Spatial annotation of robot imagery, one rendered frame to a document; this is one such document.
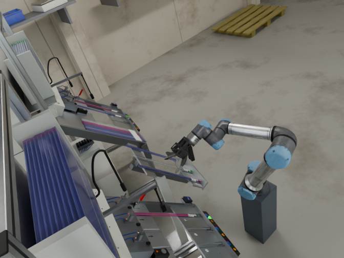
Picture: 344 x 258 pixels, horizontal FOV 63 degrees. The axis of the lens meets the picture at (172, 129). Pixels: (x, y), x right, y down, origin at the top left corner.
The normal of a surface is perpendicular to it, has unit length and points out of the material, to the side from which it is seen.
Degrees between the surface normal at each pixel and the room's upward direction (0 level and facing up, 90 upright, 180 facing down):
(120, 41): 90
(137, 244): 44
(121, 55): 90
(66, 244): 90
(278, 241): 0
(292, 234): 0
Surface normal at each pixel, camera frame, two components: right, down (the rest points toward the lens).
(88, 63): 0.64, 0.36
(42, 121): 0.47, 0.47
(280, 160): -0.50, 0.54
